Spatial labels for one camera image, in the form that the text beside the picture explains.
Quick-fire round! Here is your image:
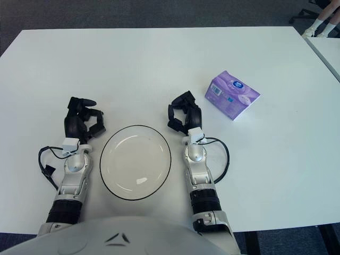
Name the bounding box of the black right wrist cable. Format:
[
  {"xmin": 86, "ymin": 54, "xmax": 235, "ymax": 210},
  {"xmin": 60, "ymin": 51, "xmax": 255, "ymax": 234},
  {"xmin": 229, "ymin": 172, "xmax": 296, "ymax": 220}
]
[{"xmin": 201, "ymin": 137, "xmax": 231, "ymax": 184}]

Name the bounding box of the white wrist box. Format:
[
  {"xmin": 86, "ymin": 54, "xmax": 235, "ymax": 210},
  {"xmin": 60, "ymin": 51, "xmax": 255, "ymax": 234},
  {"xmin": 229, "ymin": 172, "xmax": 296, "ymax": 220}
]
[
  {"xmin": 63, "ymin": 138, "xmax": 80, "ymax": 156},
  {"xmin": 187, "ymin": 127, "xmax": 207, "ymax": 144}
]

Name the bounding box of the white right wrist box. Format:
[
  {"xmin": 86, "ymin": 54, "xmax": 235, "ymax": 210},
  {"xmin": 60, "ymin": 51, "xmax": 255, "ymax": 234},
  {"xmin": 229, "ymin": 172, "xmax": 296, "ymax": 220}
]
[{"xmin": 187, "ymin": 127, "xmax": 207, "ymax": 144}]

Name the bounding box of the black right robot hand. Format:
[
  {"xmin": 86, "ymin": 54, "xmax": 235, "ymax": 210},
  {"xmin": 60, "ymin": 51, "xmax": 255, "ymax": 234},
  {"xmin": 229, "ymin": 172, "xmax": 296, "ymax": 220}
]
[{"xmin": 166, "ymin": 90, "xmax": 203, "ymax": 133}]

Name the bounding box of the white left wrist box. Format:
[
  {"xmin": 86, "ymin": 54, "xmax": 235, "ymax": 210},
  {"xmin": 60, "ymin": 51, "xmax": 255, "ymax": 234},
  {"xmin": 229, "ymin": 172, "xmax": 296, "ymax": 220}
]
[{"xmin": 63, "ymin": 138, "xmax": 80, "ymax": 156}]

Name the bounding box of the black office chair base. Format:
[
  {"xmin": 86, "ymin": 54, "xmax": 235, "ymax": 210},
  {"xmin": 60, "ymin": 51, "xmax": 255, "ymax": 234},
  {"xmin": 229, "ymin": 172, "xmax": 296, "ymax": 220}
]
[{"xmin": 288, "ymin": 7, "xmax": 324, "ymax": 24}]

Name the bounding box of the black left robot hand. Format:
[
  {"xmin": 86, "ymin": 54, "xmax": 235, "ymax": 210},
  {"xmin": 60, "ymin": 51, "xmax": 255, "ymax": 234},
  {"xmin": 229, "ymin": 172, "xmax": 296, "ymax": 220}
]
[{"xmin": 63, "ymin": 97, "xmax": 107, "ymax": 141}]

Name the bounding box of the white plate black rim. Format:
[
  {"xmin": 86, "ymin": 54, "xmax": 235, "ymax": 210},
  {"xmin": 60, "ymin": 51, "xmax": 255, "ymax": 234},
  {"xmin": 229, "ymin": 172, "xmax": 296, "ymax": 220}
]
[{"xmin": 99, "ymin": 124, "xmax": 173, "ymax": 200}]

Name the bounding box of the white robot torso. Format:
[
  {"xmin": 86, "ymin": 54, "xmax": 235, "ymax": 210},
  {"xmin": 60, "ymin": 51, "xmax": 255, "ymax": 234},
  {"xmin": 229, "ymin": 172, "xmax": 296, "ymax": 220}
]
[{"xmin": 0, "ymin": 215, "xmax": 240, "ymax": 255}]

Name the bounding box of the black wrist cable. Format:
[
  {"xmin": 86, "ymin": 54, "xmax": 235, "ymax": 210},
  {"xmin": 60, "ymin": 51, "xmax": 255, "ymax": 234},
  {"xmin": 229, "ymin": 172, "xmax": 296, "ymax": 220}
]
[
  {"xmin": 201, "ymin": 137, "xmax": 231, "ymax": 184},
  {"xmin": 38, "ymin": 144, "xmax": 80, "ymax": 191}
]

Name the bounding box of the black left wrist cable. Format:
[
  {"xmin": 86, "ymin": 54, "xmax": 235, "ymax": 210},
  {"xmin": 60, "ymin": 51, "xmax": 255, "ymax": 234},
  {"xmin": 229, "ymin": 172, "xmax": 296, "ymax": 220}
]
[{"xmin": 38, "ymin": 144, "xmax": 80, "ymax": 191}]

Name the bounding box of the purple tissue paper pack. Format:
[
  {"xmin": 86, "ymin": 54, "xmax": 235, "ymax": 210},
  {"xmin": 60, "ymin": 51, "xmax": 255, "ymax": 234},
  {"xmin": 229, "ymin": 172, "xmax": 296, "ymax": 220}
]
[{"xmin": 204, "ymin": 70, "xmax": 261, "ymax": 122}]

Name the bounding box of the black table leg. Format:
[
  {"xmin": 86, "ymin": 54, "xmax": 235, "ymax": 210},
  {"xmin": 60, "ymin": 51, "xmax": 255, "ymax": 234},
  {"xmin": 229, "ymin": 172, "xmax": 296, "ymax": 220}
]
[{"xmin": 244, "ymin": 230, "xmax": 260, "ymax": 255}]

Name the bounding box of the white side table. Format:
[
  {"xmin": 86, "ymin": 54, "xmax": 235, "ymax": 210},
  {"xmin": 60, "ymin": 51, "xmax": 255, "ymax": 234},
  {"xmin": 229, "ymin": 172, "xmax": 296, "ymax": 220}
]
[{"xmin": 304, "ymin": 37, "xmax": 340, "ymax": 83}]

